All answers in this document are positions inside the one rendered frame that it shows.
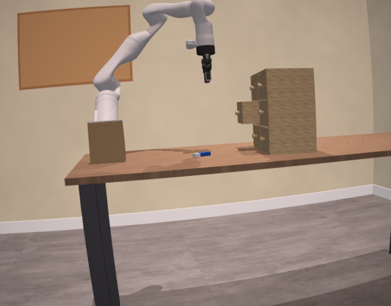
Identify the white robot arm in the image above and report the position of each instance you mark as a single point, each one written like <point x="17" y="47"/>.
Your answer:
<point x="156" y="15"/>

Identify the brown wooden drawer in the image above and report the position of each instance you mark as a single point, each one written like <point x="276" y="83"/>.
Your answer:
<point x="264" y="131"/>
<point x="262" y="85"/>
<point x="248" y="112"/>
<point x="256" y="135"/>
<point x="263" y="112"/>
<point x="253" y="88"/>

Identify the blue and white eraser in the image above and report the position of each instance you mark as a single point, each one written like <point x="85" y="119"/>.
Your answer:
<point x="201" y="154"/>

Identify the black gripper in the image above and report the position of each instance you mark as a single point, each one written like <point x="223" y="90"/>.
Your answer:
<point x="206" y="51"/>

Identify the small wooden chest of drawers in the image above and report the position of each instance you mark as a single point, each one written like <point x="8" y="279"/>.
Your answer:
<point x="291" y="110"/>

